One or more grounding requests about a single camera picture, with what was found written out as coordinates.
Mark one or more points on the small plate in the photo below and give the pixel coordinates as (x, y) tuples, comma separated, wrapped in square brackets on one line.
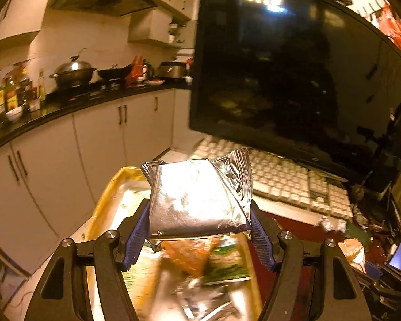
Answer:
[(153, 81)]

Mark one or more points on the white wall shelf cabinet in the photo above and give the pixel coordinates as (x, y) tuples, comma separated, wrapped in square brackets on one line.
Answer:
[(150, 28)]

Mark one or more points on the block-shaped silver foil packet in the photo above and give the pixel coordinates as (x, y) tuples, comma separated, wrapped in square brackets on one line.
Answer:
[(193, 200)]

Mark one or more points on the leafy green snack packet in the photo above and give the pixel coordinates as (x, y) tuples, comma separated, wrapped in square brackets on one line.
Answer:
[(227, 267)]

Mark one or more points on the black kitchen countertop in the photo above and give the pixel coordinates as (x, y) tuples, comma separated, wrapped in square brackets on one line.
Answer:
[(70, 105)]

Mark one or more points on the white upper kitchen cabinets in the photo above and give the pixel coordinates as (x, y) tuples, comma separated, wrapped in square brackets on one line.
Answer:
[(19, 10)]

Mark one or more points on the white computer keyboard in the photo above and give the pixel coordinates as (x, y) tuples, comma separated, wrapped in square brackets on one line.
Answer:
[(287, 180)]

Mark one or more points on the white kitchen cabinets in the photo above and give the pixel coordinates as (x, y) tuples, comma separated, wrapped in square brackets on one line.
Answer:
[(53, 174), (19, 10)]

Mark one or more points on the red kitchen bag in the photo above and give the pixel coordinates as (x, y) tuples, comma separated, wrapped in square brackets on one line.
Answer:
[(136, 70)]

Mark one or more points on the steel wok with lid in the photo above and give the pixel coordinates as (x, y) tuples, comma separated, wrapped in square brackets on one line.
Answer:
[(73, 73)]

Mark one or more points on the red plastic bag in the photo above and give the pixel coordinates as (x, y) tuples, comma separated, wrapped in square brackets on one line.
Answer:
[(392, 26)]

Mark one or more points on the white lower kitchen cabinets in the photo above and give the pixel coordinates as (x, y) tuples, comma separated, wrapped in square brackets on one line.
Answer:
[(53, 174)]

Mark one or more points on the gold cardboard box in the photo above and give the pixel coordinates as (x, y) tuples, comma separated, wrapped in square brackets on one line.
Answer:
[(120, 200)]

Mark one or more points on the row of condiment bottles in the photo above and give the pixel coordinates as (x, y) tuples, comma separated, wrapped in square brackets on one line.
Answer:
[(9, 97)]

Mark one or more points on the black computer monitor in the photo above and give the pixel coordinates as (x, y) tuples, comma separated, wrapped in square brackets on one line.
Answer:
[(287, 73)]

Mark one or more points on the steel kettle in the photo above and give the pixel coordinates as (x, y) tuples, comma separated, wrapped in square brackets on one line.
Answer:
[(148, 70)]

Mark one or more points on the orange snack packet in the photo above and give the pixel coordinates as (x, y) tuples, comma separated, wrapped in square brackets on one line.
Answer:
[(354, 252), (187, 257)]

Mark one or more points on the white bowl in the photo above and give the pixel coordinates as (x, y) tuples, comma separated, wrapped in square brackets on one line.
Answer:
[(14, 115)]

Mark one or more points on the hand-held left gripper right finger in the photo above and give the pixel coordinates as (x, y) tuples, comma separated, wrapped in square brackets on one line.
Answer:
[(260, 240)]

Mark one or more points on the silver-wrapped patterned candy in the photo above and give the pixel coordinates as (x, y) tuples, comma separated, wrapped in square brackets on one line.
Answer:
[(327, 223)]

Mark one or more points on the grey mesh microphone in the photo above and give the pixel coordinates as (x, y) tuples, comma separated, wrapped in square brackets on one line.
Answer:
[(357, 192)]

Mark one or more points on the rice cooker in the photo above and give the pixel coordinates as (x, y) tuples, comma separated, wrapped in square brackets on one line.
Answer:
[(172, 70)]

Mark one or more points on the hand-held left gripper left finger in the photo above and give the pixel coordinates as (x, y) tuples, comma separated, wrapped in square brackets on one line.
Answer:
[(138, 234)]

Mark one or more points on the black frying pan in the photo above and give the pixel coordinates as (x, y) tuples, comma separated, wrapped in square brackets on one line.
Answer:
[(115, 73)]

